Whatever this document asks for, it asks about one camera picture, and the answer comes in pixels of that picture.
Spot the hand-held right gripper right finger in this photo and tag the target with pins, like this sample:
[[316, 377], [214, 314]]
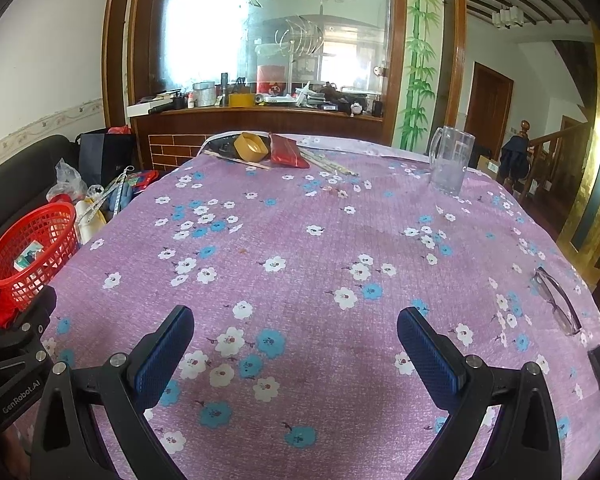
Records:
[[427, 355]]

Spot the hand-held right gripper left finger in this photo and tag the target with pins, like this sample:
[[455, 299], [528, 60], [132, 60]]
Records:
[[162, 355]]

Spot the red mesh basket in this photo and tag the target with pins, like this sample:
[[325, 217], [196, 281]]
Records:
[[10, 280]]

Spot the teal medicine box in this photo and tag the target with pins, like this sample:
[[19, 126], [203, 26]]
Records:
[[30, 255]]

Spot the red cloth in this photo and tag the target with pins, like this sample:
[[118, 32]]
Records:
[[5, 315]]

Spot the purple floral tablecloth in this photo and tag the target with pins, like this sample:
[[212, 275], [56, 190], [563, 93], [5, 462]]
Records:
[[305, 300]]

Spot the eyeglasses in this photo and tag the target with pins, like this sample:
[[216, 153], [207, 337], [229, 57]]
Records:
[[547, 285]]

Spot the yellow tray with white rolls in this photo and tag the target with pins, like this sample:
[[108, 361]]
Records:
[[87, 220]]

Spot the blue cloth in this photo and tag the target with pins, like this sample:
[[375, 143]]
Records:
[[120, 195]]

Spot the folding ruler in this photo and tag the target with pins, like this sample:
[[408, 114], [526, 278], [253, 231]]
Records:
[[105, 195]]

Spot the colourful toy pack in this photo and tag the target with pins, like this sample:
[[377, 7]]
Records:
[[142, 180]]

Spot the black leather sofa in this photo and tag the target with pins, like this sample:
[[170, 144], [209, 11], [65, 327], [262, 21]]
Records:
[[25, 170]]

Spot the clear glass mug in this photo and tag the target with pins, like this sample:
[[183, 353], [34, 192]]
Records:
[[450, 165]]

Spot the clear plastic bag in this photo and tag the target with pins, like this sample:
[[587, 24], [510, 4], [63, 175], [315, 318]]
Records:
[[70, 175]]

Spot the small cardboard box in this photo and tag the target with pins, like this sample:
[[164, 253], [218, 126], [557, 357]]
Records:
[[487, 166]]

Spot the wooden stick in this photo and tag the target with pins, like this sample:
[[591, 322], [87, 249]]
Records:
[[237, 161]]

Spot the dark paper shopping bag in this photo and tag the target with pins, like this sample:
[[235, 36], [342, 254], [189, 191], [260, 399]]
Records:
[[105, 155]]

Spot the dark jacket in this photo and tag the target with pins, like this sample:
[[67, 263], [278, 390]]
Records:
[[512, 160]]

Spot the bundle of wooden sticks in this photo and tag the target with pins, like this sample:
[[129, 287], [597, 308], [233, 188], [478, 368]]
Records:
[[330, 164]]

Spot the black plastic bag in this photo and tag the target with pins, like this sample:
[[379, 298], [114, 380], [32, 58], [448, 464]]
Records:
[[225, 145]]

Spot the yellow tape roll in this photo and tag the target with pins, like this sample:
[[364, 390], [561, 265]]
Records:
[[242, 147]]

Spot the red pouch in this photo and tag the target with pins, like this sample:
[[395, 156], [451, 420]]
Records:
[[287, 152]]

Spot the white book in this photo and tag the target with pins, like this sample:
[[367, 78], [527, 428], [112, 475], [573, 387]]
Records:
[[145, 109]]

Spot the wooden stair railing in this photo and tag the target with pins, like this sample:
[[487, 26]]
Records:
[[560, 145]]

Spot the wooden door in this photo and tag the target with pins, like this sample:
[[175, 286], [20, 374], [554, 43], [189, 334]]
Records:
[[487, 105]]

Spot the metal tin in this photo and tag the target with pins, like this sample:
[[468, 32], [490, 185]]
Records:
[[204, 94]]

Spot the yellow box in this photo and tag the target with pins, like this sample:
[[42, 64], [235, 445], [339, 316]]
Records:
[[240, 100]]

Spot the red box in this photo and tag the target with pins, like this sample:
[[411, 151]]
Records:
[[272, 80]]

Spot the glass partition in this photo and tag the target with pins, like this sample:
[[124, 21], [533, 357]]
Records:
[[205, 25]]

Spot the ceiling lamp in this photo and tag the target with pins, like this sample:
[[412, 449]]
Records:
[[507, 16]]

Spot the golden door frame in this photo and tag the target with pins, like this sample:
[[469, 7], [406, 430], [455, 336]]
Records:
[[590, 160]]

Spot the bamboo wall decal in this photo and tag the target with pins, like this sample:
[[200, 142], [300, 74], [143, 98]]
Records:
[[420, 60]]

